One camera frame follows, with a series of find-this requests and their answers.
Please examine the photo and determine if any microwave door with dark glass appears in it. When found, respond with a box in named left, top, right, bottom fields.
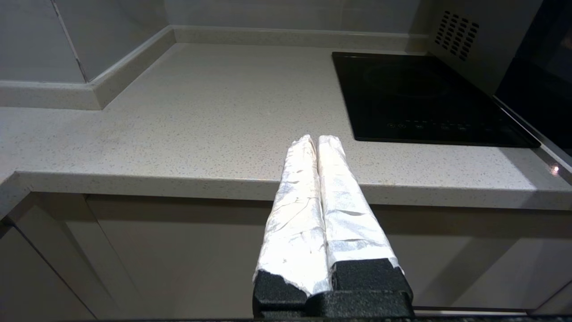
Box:
left=494, top=0, right=572, bottom=175

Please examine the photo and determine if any beige cabinet door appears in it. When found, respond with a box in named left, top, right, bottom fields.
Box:
left=85, top=193, right=572, bottom=319
left=530, top=282, right=572, bottom=316

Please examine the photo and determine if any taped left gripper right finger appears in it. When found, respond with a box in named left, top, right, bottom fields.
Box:
left=316, top=135, right=414, bottom=298

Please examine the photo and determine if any black induction cooktop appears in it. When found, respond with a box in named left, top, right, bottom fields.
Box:
left=332, top=51, right=542, bottom=148

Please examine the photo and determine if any angled cabinet corner panel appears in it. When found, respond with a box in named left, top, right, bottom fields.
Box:
left=0, top=192, right=150, bottom=322

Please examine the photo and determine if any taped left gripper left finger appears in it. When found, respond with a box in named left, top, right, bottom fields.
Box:
left=252, top=134, right=333, bottom=314

